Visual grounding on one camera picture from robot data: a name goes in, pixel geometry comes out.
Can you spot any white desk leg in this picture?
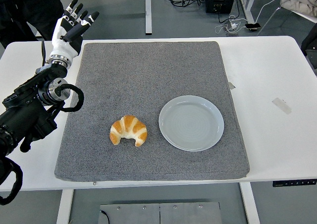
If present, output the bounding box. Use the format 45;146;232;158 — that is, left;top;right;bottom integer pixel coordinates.
240;0;257;24
144;0;153;35

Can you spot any thin black cable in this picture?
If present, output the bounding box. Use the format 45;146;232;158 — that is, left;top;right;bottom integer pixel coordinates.
99;210;110;224

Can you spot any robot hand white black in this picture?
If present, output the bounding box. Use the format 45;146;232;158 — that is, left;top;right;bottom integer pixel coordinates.
51;0;100;61

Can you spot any black phone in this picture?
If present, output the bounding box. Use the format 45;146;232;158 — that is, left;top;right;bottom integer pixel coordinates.
244;22;262;32

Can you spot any white charger with cables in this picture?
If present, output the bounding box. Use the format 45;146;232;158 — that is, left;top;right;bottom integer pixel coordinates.
214;15;248;35

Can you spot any black table control panel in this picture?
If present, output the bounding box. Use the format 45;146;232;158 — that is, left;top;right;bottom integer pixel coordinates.
272;179;317;187

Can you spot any grey round plate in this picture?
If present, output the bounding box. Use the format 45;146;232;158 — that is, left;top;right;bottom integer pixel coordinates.
158;95;225;152

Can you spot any person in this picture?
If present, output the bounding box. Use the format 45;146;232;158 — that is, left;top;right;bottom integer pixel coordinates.
0;0;64;49

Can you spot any large clear tape piece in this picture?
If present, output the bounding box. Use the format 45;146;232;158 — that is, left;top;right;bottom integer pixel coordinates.
271;97;293;115

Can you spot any white chair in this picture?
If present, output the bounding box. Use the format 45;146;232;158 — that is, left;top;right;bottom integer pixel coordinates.
256;5;317;36

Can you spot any croissant bread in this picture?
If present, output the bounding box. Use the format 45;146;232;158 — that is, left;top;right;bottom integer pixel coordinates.
109;114;148;147

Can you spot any white table leg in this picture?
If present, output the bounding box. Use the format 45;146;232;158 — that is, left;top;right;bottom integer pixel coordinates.
239;182;261;224
56;189;74;224

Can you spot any grey fabric mat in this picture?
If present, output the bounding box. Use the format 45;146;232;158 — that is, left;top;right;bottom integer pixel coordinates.
54;41;250;182

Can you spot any grey metal plate with screws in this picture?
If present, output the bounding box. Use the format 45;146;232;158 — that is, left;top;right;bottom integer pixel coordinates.
99;201;221;224

